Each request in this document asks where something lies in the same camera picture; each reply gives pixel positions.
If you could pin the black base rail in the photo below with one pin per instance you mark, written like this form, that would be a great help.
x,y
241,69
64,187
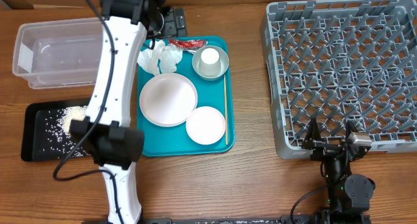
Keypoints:
x,y
303,219

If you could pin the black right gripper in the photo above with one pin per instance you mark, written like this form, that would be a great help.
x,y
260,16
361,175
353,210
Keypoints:
x,y
324,148

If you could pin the grey bowl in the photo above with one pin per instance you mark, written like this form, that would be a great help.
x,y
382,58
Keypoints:
x,y
224,59

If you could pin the teal serving tray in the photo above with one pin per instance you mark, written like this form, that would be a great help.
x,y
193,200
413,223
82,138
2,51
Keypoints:
x,y
174,141

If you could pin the white napkin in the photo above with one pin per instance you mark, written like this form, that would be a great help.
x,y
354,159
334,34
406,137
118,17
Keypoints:
x,y
148,59
170,56

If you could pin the large white plate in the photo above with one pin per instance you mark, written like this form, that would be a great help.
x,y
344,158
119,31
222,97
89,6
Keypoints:
x,y
167,100

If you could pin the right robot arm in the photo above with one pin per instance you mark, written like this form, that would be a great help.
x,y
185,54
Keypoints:
x,y
349,194

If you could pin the clear plastic waste bin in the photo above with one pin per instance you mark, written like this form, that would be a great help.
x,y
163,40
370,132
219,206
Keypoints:
x,y
55,54

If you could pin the white rice pile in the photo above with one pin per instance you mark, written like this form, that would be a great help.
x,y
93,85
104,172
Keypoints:
x,y
57,123

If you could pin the grey dishwasher rack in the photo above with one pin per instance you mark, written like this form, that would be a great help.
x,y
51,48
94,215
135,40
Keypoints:
x,y
340,61

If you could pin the wooden chopstick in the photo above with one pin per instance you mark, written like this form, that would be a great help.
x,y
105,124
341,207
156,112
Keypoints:
x,y
225,107

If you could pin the red foil wrapper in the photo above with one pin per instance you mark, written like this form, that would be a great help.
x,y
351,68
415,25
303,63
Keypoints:
x,y
190,46

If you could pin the white paper cup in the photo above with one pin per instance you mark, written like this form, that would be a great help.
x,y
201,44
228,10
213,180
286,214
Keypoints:
x,y
210,65

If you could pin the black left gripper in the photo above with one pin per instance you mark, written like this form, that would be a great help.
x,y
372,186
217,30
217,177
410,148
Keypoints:
x,y
172,28

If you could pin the black food waste tray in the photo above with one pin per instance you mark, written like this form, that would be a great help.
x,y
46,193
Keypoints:
x,y
33,135

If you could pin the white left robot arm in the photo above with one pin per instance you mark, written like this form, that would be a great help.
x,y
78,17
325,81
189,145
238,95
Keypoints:
x,y
105,131

